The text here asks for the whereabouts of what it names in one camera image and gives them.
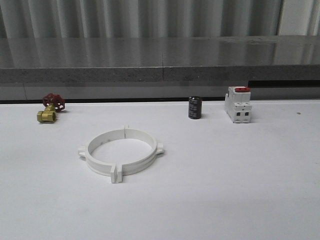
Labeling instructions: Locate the white half pipe clamp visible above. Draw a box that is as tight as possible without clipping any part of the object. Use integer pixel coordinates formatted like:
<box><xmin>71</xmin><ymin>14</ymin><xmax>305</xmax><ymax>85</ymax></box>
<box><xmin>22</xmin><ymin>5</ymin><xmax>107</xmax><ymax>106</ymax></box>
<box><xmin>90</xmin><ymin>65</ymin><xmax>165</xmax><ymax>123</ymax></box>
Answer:
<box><xmin>77</xmin><ymin>127</ymin><xmax>128</xmax><ymax>184</ymax></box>
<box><xmin>116</xmin><ymin>126</ymin><xmax>165</xmax><ymax>183</ymax></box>

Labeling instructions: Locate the black cylindrical capacitor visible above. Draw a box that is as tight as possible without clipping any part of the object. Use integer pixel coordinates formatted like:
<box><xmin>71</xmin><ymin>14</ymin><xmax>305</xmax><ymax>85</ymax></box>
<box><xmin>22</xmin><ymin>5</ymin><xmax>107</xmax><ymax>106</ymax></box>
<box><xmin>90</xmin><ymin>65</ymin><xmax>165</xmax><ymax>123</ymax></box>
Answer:
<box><xmin>188</xmin><ymin>96</ymin><xmax>202</xmax><ymax>120</ymax></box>

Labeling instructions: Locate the grey stone countertop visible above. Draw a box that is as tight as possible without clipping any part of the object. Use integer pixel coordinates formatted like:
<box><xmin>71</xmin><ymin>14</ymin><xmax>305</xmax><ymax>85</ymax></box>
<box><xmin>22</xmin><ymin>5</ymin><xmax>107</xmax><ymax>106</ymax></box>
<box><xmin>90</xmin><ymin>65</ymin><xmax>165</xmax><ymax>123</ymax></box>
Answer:
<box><xmin>0</xmin><ymin>36</ymin><xmax>320</xmax><ymax>86</ymax></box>

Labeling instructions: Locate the brass valve red handwheel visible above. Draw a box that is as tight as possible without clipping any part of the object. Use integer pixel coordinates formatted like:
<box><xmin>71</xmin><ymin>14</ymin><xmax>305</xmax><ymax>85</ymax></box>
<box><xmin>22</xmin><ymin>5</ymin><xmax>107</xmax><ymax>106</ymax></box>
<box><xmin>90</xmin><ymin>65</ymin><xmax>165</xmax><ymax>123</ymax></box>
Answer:
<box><xmin>37</xmin><ymin>93</ymin><xmax>66</xmax><ymax>123</ymax></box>

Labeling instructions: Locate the white circuit breaker red switch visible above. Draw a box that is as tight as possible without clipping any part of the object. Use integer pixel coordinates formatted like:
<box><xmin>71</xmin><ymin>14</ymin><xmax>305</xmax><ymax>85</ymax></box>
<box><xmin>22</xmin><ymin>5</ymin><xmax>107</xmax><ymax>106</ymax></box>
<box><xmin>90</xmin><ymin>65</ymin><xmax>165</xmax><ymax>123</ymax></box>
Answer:
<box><xmin>224</xmin><ymin>86</ymin><xmax>252</xmax><ymax>124</ymax></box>

